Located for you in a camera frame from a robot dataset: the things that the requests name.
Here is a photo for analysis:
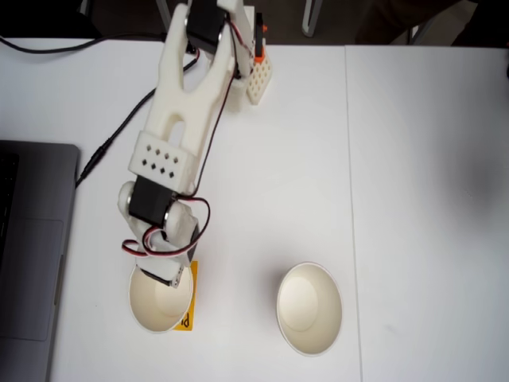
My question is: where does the yellow handwritten sticky note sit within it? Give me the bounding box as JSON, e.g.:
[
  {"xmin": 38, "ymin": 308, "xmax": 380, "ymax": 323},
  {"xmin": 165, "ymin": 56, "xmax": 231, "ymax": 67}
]
[{"xmin": 173, "ymin": 260, "xmax": 199, "ymax": 332}]

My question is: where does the black cable with barrel plug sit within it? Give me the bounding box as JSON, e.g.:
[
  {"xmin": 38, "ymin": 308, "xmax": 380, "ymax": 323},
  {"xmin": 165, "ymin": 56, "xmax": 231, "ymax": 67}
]
[{"xmin": 74, "ymin": 55, "xmax": 201, "ymax": 188}]

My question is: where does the brown paper cup with note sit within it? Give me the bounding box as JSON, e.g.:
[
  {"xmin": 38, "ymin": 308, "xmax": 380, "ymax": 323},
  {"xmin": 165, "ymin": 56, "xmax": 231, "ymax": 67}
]
[{"xmin": 127, "ymin": 260, "xmax": 196, "ymax": 334}]

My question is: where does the grey laptop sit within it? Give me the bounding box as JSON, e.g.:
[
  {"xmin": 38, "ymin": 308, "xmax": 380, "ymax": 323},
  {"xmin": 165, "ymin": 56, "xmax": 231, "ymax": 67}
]
[{"xmin": 0, "ymin": 139, "xmax": 80, "ymax": 382}]

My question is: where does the grey metal chair leg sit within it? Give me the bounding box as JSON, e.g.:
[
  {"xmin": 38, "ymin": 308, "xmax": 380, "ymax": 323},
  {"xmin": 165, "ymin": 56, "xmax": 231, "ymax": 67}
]
[{"xmin": 301, "ymin": 0, "xmax": 321, "ymax": 39}]

